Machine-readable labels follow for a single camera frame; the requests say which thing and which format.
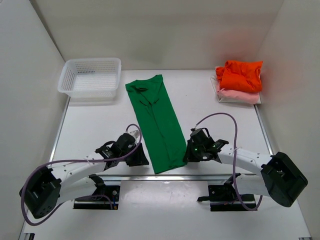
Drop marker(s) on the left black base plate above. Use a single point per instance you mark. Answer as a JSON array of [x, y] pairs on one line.
[[105, 198]]

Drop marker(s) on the green t shirt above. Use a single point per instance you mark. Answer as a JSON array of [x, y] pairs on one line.
[[158, 122]]

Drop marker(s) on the white plastic basket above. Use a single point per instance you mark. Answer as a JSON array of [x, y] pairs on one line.
[[90, 78]]

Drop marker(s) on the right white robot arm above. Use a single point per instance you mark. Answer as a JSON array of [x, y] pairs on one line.
[[275, 176]]

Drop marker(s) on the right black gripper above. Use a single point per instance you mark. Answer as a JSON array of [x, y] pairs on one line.
[[189, 157]]

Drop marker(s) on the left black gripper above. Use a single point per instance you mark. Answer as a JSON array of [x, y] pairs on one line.
[[140, 158]]

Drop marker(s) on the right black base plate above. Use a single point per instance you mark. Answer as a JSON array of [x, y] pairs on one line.
[[223, 198]]

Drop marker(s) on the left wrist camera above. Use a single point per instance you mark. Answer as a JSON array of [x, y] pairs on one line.
[[134, 133]]

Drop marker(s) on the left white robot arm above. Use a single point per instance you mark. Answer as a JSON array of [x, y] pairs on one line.
[[54, 183]]

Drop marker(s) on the orange folded t shirt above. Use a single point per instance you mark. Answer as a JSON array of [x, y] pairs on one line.
[[240, 76]]

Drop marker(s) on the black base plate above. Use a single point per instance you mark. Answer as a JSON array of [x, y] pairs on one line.
[[105, 198], [223, 198]]

